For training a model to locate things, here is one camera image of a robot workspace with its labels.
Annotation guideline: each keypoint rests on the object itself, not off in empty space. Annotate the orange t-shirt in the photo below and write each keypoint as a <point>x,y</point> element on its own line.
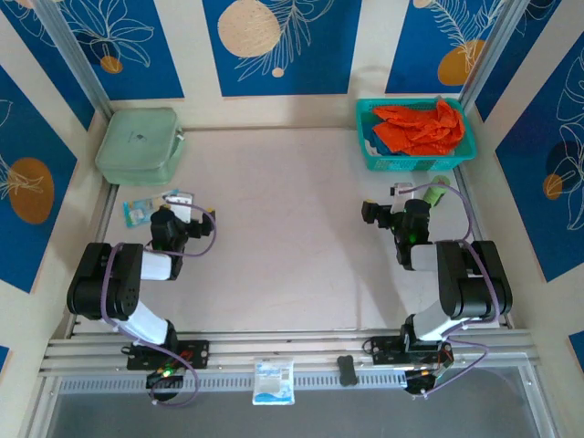
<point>420,130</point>

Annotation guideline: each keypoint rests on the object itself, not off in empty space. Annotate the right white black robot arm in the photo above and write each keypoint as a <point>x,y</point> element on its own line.
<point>474,292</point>

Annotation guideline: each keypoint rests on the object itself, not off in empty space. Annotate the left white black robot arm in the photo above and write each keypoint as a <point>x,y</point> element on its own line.
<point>153,267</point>

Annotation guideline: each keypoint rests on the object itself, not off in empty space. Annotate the green tape roll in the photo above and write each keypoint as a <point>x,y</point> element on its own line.
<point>433,196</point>

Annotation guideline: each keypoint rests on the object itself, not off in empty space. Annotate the blue white plastic packet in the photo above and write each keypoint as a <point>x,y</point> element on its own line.
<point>137,212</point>

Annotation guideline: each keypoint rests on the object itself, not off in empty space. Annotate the teal plastic basket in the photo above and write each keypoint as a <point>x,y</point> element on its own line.
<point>410,163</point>

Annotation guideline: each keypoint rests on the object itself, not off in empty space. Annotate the mint green lidded box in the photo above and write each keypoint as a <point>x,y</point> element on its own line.
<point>134,141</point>

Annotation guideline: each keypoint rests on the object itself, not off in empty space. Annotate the black bone-shaped block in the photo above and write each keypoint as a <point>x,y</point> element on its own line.
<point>347,370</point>

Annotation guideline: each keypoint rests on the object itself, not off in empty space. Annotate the white blue surgical mask packet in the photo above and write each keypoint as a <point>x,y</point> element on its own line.
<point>274,383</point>

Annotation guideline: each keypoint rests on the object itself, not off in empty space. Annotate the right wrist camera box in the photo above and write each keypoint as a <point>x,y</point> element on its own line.
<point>399,198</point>

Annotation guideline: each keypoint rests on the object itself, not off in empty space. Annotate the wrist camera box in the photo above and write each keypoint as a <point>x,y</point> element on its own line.
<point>180,203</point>
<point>399,198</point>

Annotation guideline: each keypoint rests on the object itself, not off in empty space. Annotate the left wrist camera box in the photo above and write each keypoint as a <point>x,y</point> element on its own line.
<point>180,203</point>

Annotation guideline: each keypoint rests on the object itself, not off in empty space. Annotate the blue floral wall panel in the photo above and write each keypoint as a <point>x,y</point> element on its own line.
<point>524,182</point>
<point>150,68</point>
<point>410,55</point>
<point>538,45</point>
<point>319,68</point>
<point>27,137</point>

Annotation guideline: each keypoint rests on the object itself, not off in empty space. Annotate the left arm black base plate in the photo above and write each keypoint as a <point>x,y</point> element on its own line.
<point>198,353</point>

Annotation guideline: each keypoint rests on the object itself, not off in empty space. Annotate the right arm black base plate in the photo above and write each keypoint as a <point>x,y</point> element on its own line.
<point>383,349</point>

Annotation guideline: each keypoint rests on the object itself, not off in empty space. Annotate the aluminium frame cross rail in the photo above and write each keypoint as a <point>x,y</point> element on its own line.
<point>296,347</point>

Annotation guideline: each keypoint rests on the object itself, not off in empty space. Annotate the aluminium frame post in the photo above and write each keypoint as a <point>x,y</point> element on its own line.
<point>70,52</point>
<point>492,52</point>

